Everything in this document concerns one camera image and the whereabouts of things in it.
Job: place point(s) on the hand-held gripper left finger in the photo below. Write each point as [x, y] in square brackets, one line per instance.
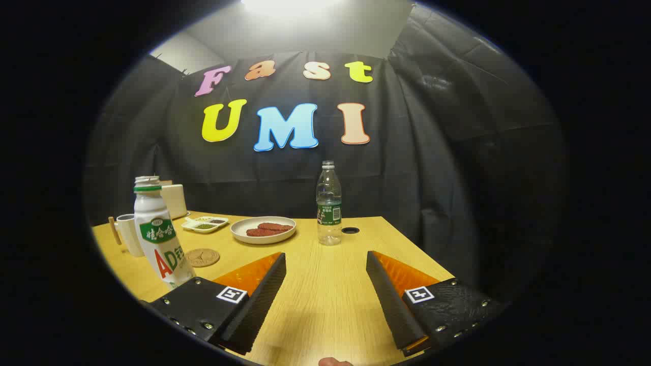
[264, 300]

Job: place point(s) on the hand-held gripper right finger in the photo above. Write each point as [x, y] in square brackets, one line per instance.
[389, 300]

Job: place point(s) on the round cork coaster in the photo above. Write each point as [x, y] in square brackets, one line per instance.
[202, 257]

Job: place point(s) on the clear plastic water bottle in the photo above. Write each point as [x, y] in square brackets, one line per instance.
[329, 203]

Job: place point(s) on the wooden table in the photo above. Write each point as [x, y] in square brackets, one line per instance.
[325, 284]

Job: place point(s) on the red meat patty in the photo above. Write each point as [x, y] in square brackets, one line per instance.
[277, 226]
[259, 233]

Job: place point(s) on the white round plate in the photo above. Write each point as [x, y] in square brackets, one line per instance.
[244, 235]

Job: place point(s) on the white divided dish with beans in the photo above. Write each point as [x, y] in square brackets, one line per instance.
[203, 225]

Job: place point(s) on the black backdrop cloth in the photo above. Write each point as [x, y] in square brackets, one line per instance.
[432, 178]

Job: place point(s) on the cream toaster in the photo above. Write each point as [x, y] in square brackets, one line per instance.
[175, 201]

